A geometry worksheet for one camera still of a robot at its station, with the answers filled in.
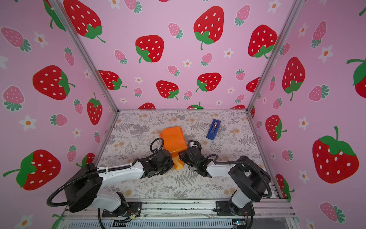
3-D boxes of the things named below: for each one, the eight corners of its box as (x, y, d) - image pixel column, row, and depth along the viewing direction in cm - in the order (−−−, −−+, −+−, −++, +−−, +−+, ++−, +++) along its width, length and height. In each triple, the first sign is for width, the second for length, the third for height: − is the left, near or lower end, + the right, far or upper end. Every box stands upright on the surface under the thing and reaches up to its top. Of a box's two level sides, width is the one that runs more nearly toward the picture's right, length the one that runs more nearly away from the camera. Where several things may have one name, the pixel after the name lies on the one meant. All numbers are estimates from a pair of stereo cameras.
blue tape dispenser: (206, 138, 106) (207, 132, 100) (212, 125, 114) (213, 119, 108) (214, 141, 104) (215, 135, 98) (219, 127, 112) (221, 121, 106)
